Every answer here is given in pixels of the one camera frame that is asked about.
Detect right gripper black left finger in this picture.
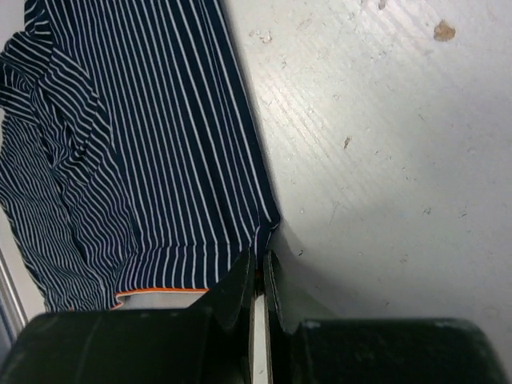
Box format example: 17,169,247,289
1,250,254,383

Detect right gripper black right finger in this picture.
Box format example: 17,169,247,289
262,251,509,383

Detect blue striped boxer shorts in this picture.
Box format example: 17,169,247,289
1,1,280,312

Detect aluminium mounting rail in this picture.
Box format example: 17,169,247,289
0,254,27,359

